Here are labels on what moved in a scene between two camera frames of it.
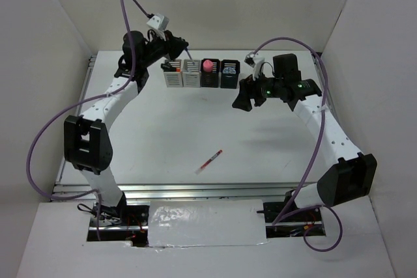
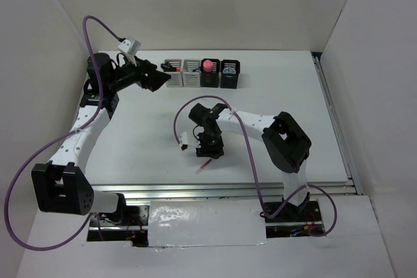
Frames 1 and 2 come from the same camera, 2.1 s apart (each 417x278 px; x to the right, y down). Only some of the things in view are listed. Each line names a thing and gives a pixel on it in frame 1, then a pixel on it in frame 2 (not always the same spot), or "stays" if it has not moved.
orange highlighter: [168, 67] stays
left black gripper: [174, 46] → [154, 79]
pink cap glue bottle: [208, 66] stays
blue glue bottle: [229, 70] stays
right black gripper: [248, 89] → [214, 152]
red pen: [198, 170] stays
